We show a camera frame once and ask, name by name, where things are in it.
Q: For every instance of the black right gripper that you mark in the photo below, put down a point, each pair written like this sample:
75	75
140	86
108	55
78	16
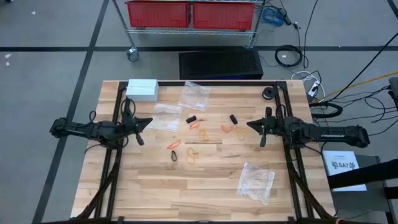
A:
272	127

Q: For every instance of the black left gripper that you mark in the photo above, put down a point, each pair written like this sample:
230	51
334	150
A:
129	126

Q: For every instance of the yellow rubber band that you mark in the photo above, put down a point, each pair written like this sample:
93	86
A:
188	152
201	132
239	133

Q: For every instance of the clear plastic zip bag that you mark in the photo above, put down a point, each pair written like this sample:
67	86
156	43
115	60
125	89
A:
164	118
194	96
255	183

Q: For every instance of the orange rubber band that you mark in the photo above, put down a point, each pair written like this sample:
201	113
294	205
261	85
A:
226	129
194	125
170	146

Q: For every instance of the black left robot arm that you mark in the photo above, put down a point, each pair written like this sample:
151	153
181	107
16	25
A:
77	128

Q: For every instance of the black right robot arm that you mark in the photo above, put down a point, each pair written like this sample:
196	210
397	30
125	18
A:
329	134

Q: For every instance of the white cardboard box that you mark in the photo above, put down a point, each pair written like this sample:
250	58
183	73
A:
142	90

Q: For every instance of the black tape roll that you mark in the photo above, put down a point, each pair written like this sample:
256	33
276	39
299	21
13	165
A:
268	93

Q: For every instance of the white power strip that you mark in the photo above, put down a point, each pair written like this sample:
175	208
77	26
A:
314	88

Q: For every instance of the black perforated case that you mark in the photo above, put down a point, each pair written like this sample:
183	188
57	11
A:
220	63

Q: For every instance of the white paper sign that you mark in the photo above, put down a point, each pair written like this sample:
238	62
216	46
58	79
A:
342	165

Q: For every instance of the red plastic bin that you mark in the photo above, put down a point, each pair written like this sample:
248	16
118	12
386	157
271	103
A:
158	14
224	15

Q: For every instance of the black beam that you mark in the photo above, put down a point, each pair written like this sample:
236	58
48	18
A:
367	174

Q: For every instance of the grey cabinet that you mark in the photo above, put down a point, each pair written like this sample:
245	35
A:
357	205

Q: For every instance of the black aluminium table frame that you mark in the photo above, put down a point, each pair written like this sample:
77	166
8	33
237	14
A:
217	83

